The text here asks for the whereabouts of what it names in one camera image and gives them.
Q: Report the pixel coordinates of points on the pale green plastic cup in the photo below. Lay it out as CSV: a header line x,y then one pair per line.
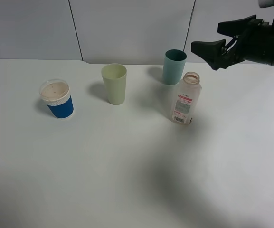
x,y
114,78

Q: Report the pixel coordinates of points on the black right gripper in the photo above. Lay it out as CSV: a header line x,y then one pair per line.
x,y
253,40

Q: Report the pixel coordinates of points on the blue sleeved clear cup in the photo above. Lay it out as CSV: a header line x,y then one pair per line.
x,y
55,93

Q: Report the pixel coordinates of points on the clear plastic drink bottle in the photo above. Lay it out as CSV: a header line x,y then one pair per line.
x,y
185,98

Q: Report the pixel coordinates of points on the teal plastic cup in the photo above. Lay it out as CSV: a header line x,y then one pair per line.
x,y
174,63

